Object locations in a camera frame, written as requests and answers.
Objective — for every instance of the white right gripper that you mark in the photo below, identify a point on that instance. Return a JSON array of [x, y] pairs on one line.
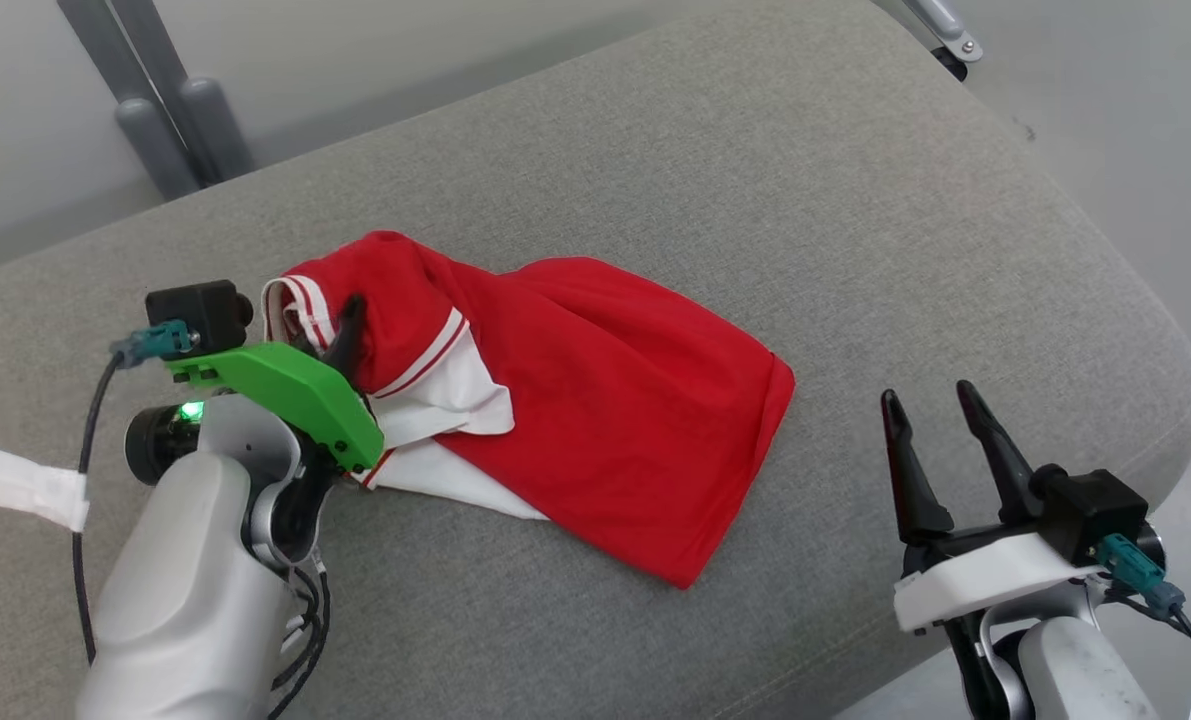
[[985, 575]]

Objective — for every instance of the grey metal post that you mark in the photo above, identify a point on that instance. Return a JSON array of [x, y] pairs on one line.
[[215, 125], [150, 140]]

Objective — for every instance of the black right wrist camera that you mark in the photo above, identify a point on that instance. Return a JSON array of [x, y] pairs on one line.
[[1090, 510]]

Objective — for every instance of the grey metal bracket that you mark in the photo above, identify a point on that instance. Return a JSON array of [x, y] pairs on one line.
[[943, 22]]

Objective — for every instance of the red and white shorts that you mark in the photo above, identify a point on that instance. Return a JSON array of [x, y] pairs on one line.
[[605, 400]]

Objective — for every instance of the grey fabric sofa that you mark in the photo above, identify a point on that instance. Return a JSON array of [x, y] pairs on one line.
[[755, 200]]

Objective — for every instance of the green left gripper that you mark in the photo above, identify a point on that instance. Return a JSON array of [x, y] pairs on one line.
[[285, 385]]

